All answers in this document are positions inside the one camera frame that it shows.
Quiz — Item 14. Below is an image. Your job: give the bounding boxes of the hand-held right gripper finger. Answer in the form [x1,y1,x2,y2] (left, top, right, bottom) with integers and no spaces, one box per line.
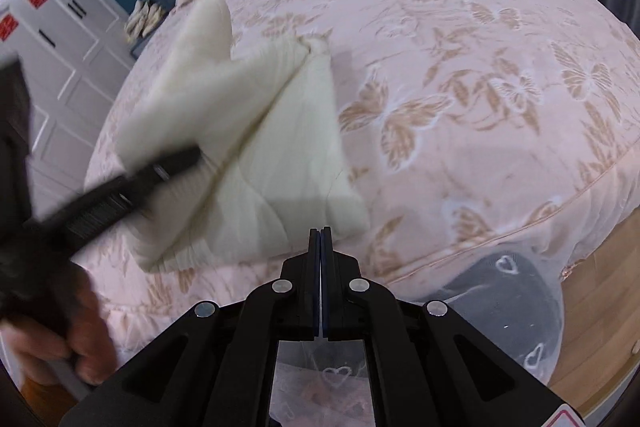
[60,228,321,427]
[321,227,587,427]

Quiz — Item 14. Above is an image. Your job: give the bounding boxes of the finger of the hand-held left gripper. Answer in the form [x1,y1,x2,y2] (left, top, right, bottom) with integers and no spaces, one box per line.
[22,146,202,260]

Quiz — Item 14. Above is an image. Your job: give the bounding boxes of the cream quilted jacket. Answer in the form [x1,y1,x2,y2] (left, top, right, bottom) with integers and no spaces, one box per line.
[116,0,371,274]

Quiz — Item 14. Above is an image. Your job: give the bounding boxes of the pile of cream clothes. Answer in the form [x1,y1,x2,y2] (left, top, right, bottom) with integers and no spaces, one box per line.
[123,0,166,43]

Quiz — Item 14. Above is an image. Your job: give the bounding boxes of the person's left hand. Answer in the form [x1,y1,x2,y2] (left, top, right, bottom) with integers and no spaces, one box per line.
[0,276,119,389]

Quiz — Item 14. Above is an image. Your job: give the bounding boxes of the white wardrobe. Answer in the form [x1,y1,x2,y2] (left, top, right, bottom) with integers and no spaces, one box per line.
[0,0,137,208]

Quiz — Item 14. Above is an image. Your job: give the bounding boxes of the white lace bed skirt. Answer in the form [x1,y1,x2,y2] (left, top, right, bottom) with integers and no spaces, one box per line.
[270,246,567,427]

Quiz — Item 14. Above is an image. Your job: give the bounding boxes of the bed with pink bedspread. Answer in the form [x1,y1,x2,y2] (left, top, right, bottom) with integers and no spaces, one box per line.
[82,0,640,358]

